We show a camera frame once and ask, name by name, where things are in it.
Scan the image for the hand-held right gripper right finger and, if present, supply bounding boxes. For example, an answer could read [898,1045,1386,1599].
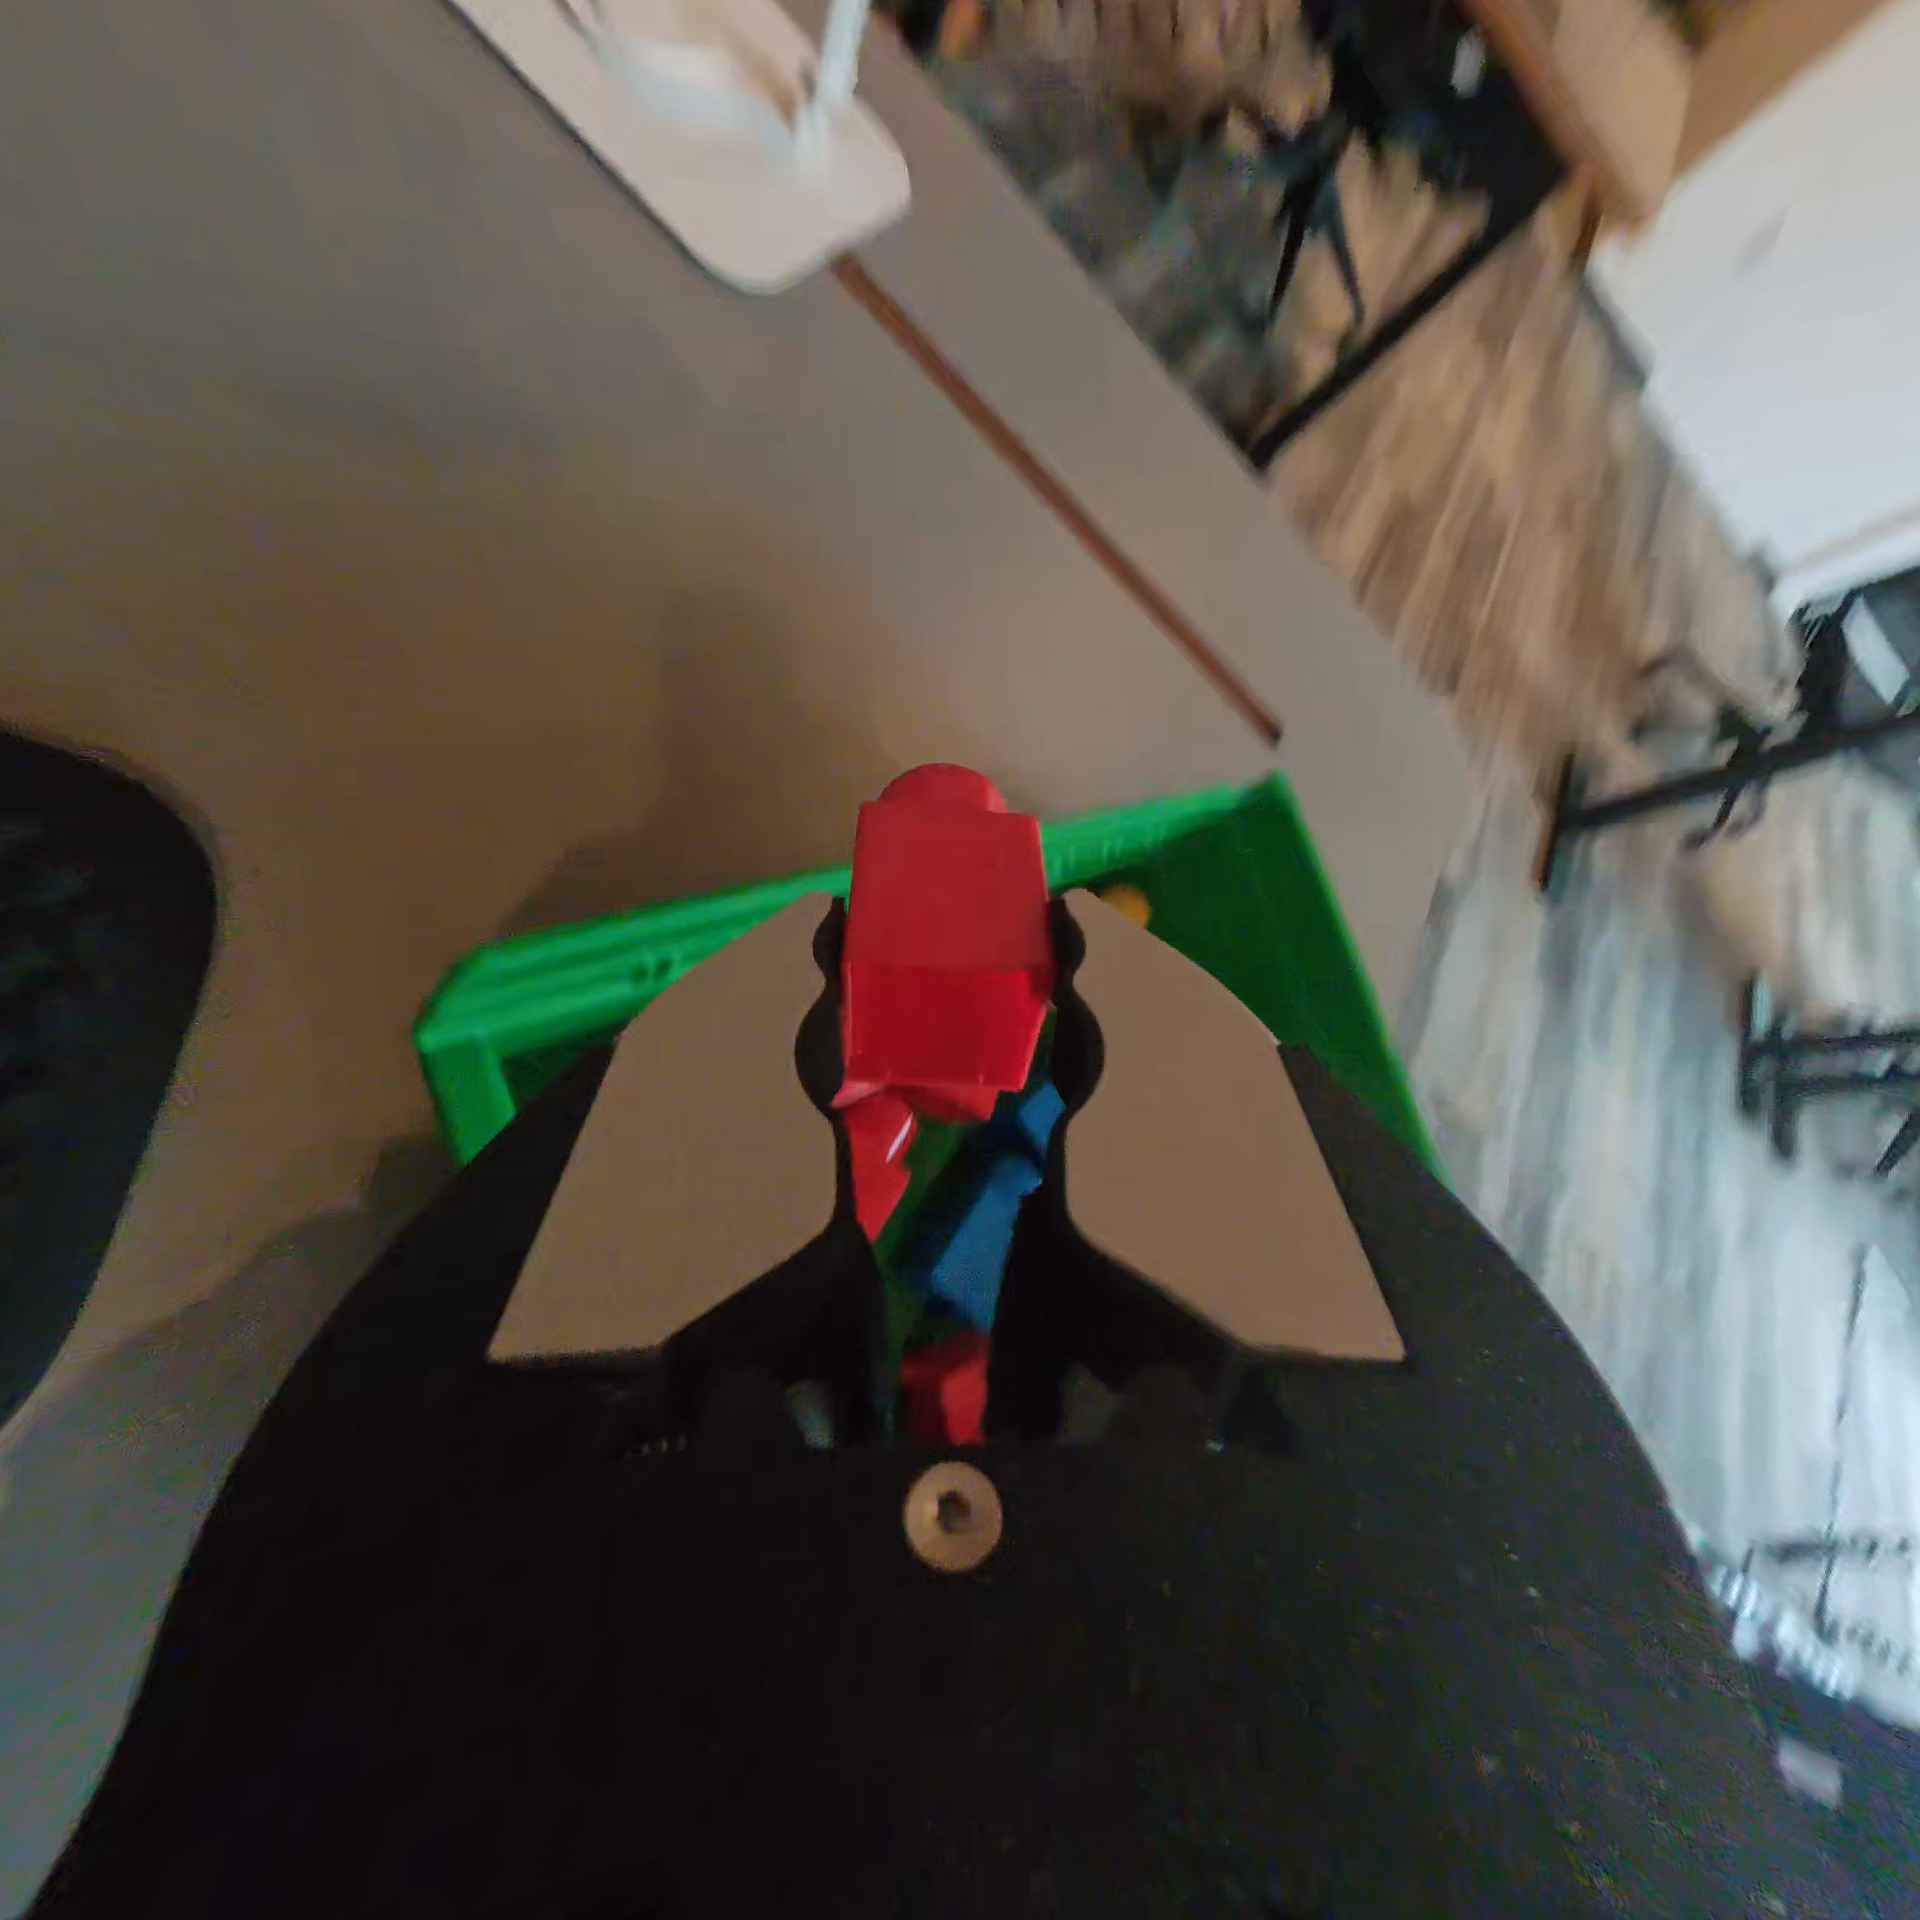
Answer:
[1047,886,1413,1368]

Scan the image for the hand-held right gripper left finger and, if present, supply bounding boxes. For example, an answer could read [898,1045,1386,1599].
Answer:
[485,893,865,1368]

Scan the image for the green plastic bin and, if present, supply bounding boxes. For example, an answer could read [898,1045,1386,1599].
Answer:
[413,774,1448,1354]

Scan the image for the red toy block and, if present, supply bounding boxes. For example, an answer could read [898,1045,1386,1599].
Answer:
[845,1094,923,1244]
[898,1335,993,1446]
[832,762,1053,1120]

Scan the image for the blue toy block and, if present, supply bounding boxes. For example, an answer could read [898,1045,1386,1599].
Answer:
[906,1085,1069,1339]

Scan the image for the black textured mat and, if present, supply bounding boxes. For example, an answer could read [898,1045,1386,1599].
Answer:
[0,729,219,1428]

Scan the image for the black office chair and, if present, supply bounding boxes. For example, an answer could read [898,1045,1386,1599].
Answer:
[1537,586,1920,893]

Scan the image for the wooden desk black legs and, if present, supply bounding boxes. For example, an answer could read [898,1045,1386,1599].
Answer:
[1244,0,1697,468]

